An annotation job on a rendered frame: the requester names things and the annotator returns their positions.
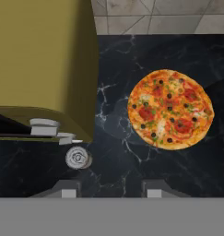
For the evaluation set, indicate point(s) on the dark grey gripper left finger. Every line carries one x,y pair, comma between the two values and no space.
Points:
68,188

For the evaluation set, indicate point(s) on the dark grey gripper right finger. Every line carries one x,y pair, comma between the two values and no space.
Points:
154,188

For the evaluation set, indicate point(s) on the olive yellow cabinet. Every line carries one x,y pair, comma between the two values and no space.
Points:
42,61

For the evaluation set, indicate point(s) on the pizza with olives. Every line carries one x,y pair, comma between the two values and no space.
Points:
170,109

